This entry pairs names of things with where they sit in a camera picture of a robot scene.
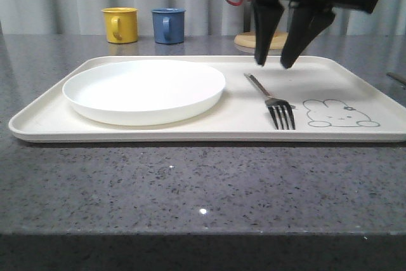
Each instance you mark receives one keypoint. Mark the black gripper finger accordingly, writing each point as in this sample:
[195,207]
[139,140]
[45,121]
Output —
[267,14]
[307,21]

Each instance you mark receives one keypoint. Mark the silver metal fork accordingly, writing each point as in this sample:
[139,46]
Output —
[280,110]

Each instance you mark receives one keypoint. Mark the white round plate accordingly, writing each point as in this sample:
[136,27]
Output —
[145,92]

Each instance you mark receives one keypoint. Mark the wooden mug tree stand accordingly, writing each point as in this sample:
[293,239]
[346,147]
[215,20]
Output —
[248,40]

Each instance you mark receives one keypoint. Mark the cream rabbit print tray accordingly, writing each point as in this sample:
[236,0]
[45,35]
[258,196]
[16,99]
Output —
[330,103]

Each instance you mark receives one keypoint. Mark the blue enamel mug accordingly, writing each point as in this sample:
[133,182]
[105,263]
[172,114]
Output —
[169,25]

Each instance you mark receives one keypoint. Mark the yellow enamel mug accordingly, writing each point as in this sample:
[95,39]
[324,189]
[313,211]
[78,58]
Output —
[121,24]

